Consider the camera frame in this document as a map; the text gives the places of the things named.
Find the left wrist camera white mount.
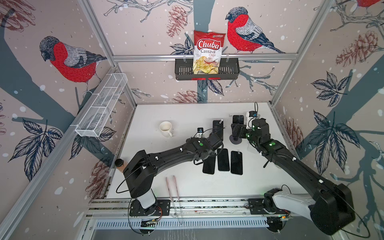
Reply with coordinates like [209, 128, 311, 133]
[195, 128, 204, 138]

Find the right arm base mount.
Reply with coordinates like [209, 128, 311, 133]
[245, 188, 291, 215]

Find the white wire mesh shelf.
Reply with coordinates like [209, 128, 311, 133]
[75, 73, 128, 138]

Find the white ceramic mug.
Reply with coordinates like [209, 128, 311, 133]
[159, 121, 173, 138]

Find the aluminium front rail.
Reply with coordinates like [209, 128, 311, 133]
[85, 193, 315, 219]

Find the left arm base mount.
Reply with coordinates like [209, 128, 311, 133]
[129, 199, 171, 217]

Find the right pink chopstick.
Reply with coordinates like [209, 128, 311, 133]
[173, 176, 184, 226]

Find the left pink chopstick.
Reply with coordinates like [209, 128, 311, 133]
[166, 177, 178, 218]

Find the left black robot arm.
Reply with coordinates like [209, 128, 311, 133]
[123, 134, 223, 210]

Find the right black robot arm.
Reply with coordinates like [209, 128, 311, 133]
[231, 118, 356, 236]

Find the purple-edged black phone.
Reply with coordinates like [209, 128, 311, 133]
[213, 120, 224, 141]

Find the large black reflective phone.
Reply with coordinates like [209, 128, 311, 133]
[203, 156, 216, 175]

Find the Chuba cassava chips bag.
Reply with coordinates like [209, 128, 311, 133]
[193, 31, 226, 75]

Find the black wire wall basket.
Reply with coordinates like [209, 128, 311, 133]
[175, 58, 240, 81]

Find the tall black phone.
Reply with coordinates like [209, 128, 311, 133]
[232, 115, 244, 125]

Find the grey round base stand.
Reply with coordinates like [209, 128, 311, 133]
[229, 135, 242, 145]

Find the pink chopstick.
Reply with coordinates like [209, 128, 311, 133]
[173, 176, 184, 226]
[166, 177, 178, 218]

